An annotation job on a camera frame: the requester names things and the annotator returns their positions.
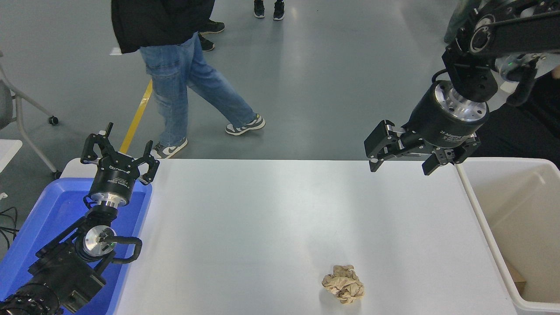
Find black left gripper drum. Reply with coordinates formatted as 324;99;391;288
90;153;141;200

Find large pale bin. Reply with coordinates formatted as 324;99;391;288
455;157;560;313

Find black cables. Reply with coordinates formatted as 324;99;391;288
0;206;19;250

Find grey chair with white frame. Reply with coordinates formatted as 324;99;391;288
0;50;62;180

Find small white side table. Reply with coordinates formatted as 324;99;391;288
0;139;23;174

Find tan paper ball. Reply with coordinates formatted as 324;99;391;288
322;265;365;305

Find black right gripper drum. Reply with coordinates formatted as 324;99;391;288
402;81;490;152

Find blue plastic tray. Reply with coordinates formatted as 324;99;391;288
0;177;153;315

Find person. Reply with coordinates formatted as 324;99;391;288
198;20;226;52
472;66;560;169
253;0;285;21
111;0;266;160
444;0;472;44

